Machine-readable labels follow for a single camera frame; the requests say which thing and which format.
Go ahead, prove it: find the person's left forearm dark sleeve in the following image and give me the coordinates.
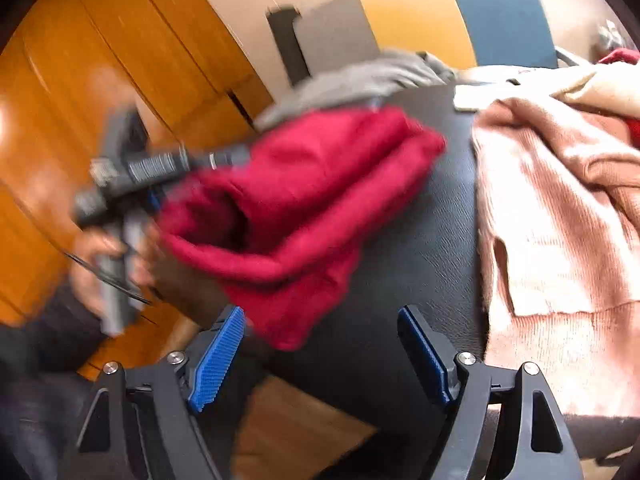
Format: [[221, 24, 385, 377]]
[[1, 281, 105, 479]]

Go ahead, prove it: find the person's left hand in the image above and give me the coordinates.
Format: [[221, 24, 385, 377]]
[[60, 223, 169, 321]]

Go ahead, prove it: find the grey hoodie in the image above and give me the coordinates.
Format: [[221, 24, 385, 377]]
[[253, 49, 457, 132]]

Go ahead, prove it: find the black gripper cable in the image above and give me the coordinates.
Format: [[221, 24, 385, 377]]
[[62, 249, 154, 309]]

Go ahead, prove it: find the pink beige knit sweater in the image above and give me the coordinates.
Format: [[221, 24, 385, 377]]
[[454, 62, 639, 417]]

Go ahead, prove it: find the red knit garment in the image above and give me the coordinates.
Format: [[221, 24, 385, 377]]
[[158, 107, 446, 351]]

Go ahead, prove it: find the orange wooden cabinet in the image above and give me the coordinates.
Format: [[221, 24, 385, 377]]
[[0, 0, 274, 380]]

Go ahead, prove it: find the grey yellow blue sofa backrest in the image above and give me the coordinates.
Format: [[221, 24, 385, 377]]
[[293, 0, 558, 75]]

